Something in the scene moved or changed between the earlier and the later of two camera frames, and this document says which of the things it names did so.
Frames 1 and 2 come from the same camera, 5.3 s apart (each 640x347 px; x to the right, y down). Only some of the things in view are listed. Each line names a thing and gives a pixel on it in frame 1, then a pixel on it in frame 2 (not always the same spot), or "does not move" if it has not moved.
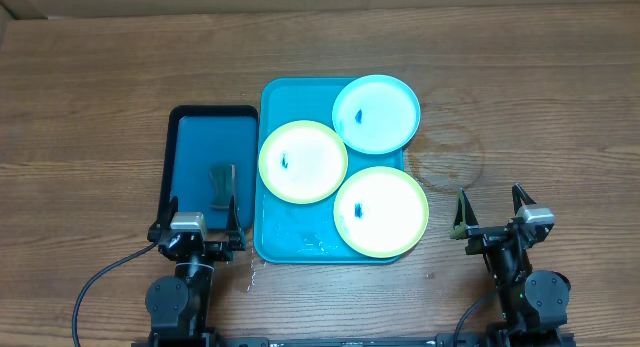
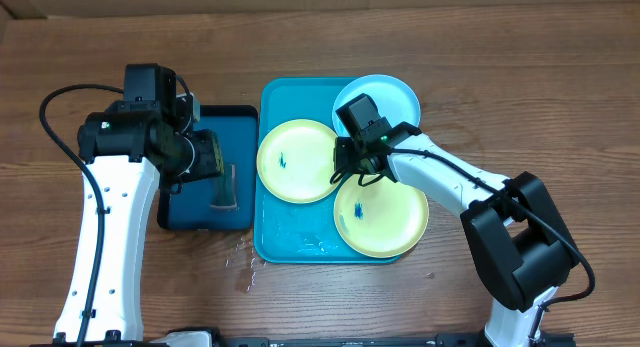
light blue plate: x=376 y=114 does not move
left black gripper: x=235 y=242 to x=211 y=163
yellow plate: x=381 y=212 does not move
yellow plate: x=303 y=162 does not move
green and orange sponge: x=223 y=184 does not move
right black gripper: x=496 y=233 to x=344 y=160
